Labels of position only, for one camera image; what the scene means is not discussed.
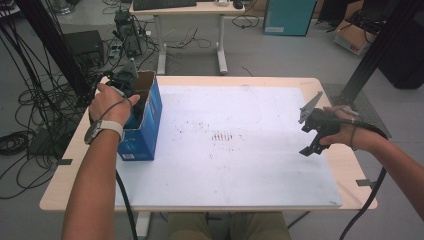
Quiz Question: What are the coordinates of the person's leg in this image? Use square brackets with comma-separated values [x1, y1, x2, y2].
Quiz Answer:
[229, 212, 291, 240]
[167, 212, 214, 240]

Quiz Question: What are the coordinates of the bundle of black floor cables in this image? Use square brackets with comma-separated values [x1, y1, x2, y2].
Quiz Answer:
[0, 19, 84, 201]

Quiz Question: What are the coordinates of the black metal stand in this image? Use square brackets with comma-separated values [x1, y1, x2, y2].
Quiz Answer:
[329, 0, 424, 113]

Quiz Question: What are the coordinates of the black keyboard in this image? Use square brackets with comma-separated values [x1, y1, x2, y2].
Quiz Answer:
[132, 0, 198, 11]

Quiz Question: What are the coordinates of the right hand-held gripper black cable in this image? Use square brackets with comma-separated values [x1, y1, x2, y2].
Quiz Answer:
[338, 118, 389, 240]

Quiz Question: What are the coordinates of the dark cabinet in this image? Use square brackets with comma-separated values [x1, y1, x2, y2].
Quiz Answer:
[378, 13, 424, 90]

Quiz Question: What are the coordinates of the white paper sheet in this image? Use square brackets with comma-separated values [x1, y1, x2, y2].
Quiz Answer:
[114, 84, 343, 208]

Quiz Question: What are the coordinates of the blue cardboard box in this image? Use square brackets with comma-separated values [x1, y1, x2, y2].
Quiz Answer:
[117, 69, 164, 162]

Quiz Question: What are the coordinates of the white desk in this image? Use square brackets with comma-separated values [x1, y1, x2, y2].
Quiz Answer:
[129, 0, 246, 75]

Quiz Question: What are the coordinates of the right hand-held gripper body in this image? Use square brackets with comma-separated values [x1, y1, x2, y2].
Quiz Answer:
[298, 91, 341, 136]

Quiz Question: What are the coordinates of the person's right hand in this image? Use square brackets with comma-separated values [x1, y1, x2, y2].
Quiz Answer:
[319, 105, 368, 151]

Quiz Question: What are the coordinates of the wristwatch with white band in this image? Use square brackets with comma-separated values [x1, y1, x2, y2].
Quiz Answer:
[83, 119, 124, 145]

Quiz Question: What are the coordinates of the person's left hand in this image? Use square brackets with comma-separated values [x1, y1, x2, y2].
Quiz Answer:
[88, 83, 141, 128]

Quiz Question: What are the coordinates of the hand-held gripper black cable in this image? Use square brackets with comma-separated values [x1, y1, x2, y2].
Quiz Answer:
[338, 118, 389, 240]
[88, 71, 139, 240]

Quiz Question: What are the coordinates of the teal cabinet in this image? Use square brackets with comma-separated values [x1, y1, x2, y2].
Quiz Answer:
[263, 0, 318, 37]

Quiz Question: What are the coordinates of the black looped floor cable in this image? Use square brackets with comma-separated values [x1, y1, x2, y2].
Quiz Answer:
[231, 13, 261, 30]

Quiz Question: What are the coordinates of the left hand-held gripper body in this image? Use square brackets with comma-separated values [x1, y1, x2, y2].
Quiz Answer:
[108, 58, 139, 98]

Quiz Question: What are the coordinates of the brown cardboard box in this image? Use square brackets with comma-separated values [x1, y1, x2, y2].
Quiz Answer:
[333, 18, 378, 57]

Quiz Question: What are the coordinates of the person's right leg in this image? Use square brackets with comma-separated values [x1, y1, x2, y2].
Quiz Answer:
[229, 212, 291, 240]

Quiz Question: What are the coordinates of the person's left leg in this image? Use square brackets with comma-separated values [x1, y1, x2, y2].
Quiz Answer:
[167, 212, 214, 240]

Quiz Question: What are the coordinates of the left hand-held gripper black cable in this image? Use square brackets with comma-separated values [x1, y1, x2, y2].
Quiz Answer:
[88, 71, 139, 240]

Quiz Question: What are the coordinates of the black pillar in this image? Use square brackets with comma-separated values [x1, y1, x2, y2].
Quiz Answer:
[14, 0, 94, 101]

